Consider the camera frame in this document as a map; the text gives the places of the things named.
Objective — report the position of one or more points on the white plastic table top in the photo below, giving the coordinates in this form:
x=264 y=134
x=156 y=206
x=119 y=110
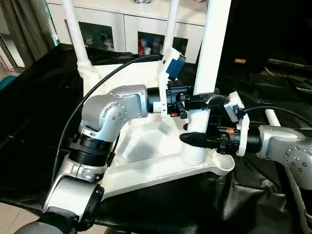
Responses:
x=151 y=151

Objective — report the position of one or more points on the white plastic table leg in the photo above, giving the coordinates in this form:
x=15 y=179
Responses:
x=75 y=31
x=212 y=48
x=171 y=24
x=271 y=117

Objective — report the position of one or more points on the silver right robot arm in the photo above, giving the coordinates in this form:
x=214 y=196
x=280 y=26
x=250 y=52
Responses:
x=287 y=146

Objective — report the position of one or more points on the small gold tag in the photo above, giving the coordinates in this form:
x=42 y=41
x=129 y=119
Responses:
x=240 y=61

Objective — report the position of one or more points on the grey metal rod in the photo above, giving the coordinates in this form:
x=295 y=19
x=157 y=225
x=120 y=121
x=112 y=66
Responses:
x=290 y=64

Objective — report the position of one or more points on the black backdrop cloth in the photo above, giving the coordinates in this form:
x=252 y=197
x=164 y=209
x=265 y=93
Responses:
x=268 y=29

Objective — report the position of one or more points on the white glass-door cabinet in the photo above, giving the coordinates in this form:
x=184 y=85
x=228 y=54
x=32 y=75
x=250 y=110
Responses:
x=122 y=19

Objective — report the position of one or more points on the grey patterned ornament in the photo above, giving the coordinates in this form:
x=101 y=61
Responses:
x=141 y=1

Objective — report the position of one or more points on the pale blue small box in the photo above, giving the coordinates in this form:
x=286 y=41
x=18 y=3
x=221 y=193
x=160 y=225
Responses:
x=54 y=34

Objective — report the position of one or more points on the black work mat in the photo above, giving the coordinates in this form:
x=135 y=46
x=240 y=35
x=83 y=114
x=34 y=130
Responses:
x=36 y=109

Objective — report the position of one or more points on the grey curtain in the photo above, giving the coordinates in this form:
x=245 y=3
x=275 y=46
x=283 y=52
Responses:
x=29 y=26

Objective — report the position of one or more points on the teal fabric object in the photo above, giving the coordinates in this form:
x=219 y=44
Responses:
x=7 y=82

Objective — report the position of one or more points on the grey sliding door frame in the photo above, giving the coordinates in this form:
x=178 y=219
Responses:
x=9 y=53

